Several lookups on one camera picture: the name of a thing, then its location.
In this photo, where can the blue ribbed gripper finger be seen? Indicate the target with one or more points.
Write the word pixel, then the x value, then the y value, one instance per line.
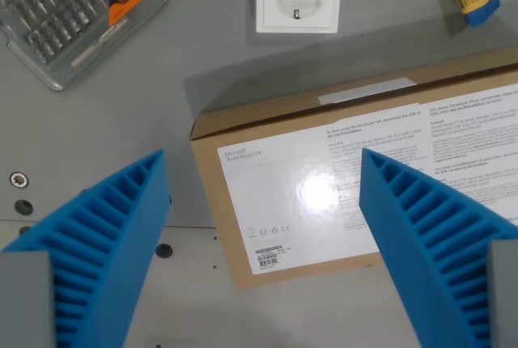
pixel 429 243
pixel 101 243

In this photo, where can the silver hex screw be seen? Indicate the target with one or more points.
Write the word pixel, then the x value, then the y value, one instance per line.
pixel 19 180

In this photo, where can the brown cardboard Azure Kinect box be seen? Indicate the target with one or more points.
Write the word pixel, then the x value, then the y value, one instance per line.
pixel 319 186

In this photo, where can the clear plastic screwdriver bit case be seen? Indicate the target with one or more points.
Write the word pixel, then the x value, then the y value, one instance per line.
pixel 64 12

